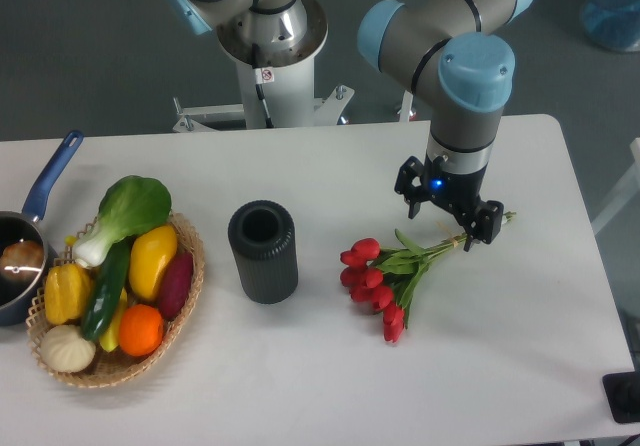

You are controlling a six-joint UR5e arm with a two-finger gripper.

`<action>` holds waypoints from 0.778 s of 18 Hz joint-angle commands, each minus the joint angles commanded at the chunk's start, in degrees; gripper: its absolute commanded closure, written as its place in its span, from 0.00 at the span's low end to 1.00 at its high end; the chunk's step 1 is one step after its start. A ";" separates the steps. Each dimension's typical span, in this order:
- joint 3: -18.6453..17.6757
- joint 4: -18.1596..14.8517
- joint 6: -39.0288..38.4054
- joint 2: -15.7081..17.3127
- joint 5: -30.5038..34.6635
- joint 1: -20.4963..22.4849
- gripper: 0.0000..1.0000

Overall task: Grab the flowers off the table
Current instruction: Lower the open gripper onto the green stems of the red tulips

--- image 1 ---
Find orange fruit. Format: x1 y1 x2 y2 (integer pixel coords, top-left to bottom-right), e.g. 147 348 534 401
119 304 164 357

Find green bok choy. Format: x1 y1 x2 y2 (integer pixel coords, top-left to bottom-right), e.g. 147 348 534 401
72 175 172 268

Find black device at table edge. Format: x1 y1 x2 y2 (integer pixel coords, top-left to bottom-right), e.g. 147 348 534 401
602 371 639 424

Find dark green cucumber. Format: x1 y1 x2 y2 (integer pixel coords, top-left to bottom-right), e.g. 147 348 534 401
80 239 131 342

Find black cable on pedestal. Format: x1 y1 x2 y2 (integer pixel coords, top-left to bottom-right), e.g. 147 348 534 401
251 43 275 130

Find red tulip bouquet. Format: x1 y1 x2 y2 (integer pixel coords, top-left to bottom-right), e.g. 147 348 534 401
339 210 517 344

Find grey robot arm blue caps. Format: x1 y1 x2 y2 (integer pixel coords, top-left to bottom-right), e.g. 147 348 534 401
168 0 533 244

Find yellow bell pepper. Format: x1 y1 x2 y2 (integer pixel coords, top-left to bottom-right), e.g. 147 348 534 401
44 263 93 325

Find yellow mango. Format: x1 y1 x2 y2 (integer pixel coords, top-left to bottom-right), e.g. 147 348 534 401
129 224 178 303

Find dark grey ribbed vase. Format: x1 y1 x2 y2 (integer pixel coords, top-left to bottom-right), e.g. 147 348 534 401
228 200 298 304

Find blue translucent bin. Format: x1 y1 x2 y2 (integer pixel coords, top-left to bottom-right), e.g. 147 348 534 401
580 0 639 53

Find white steamed bun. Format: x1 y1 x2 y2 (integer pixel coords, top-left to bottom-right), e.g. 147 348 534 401
40 325 96 373

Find yellow banana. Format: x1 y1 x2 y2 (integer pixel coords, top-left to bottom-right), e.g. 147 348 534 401
99 289 128 353

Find blue saucepan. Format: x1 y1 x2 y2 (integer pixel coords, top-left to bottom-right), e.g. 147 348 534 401
1 130 84 326

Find purple sweet potato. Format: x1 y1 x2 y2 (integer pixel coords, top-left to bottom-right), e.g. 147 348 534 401
156 251 193 320

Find brown bread in pan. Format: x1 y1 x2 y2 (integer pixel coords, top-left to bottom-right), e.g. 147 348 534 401
1 240 44 283

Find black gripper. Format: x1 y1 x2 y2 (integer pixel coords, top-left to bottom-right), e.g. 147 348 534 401
394 156 504 252

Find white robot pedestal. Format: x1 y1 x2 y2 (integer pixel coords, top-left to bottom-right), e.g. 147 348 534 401
173 0 355 133

